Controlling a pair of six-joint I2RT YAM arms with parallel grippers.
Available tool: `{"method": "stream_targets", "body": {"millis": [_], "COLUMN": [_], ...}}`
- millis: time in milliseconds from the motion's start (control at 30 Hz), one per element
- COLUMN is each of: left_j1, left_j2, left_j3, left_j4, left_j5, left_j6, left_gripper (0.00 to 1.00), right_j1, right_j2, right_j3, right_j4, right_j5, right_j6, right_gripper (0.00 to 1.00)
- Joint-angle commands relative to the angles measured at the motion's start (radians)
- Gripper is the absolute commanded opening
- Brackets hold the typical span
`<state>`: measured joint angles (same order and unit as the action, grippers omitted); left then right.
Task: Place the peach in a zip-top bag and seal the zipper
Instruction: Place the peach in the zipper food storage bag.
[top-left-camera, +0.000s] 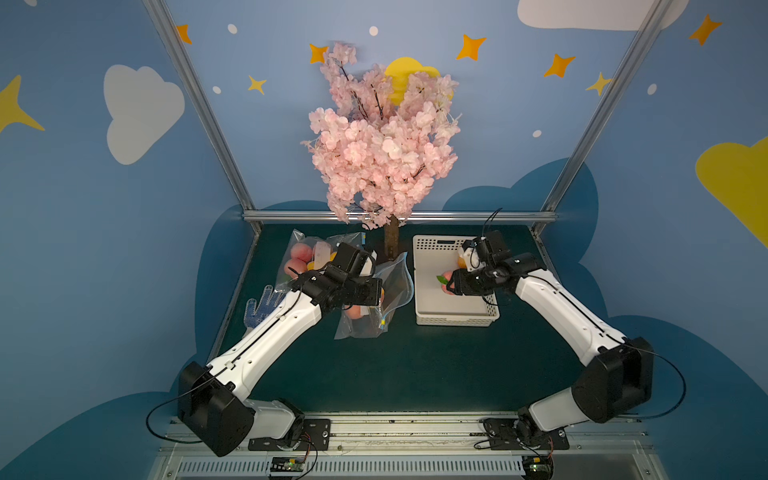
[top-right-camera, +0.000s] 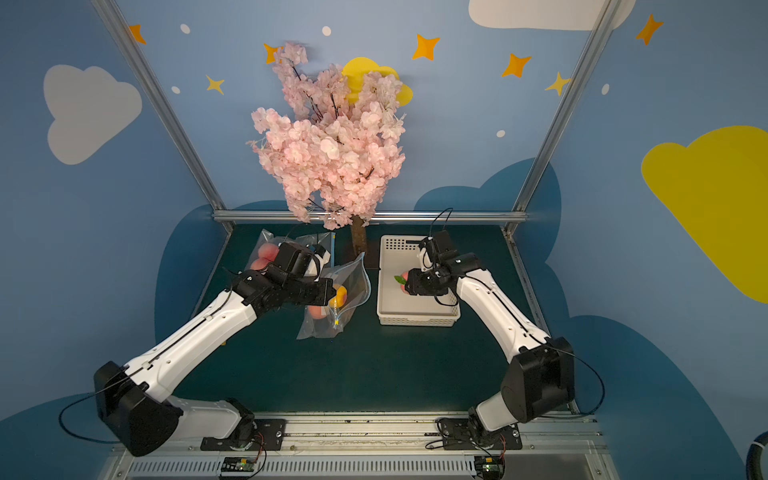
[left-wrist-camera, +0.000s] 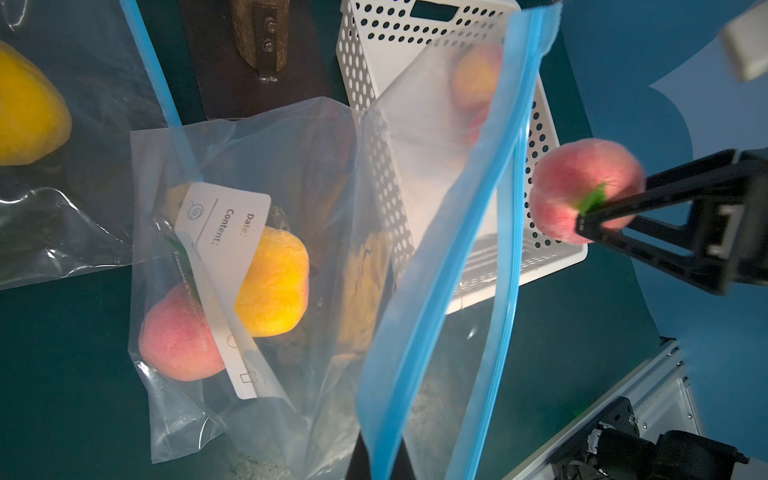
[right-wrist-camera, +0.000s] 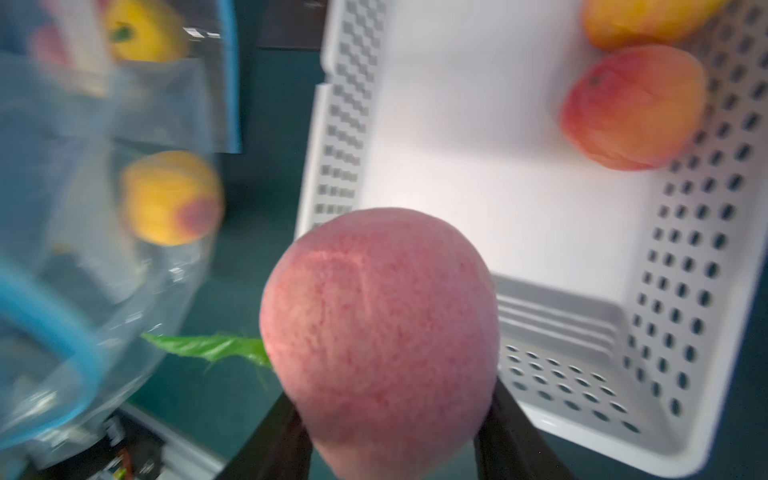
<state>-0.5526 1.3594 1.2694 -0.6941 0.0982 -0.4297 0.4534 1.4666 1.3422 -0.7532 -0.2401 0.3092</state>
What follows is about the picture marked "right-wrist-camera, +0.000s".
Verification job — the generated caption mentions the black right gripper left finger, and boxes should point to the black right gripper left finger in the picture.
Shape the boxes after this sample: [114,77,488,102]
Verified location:
[215,393,313,480]

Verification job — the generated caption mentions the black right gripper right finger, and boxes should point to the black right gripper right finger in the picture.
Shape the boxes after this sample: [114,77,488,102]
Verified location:
[474,380,576,480]

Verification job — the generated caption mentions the pink peach basket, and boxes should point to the pink peach basket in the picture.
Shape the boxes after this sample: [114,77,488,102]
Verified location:
[259,208,500,479]

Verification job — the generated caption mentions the yellow peach red spot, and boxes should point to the yellow peach red spot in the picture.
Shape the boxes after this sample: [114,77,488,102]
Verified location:
[120,150,224,247]

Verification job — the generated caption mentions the orange-pink cracked peach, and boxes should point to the orange-pink cracked peach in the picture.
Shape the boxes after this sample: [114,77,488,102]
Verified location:
[560,45,708,171]

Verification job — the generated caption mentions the small yellow-red peach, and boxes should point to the small yellow-red peach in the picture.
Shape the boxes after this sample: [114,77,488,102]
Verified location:
[581,0,727,51]

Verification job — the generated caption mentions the clear zip-top bag blue zipper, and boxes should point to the clear zip-top bag blue zipper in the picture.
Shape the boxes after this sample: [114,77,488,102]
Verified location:
[1,1,241,153]

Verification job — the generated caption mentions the white perforated plastic basket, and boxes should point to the white perforated plastic basket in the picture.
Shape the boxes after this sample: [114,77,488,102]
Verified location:
[296,1,767,478]

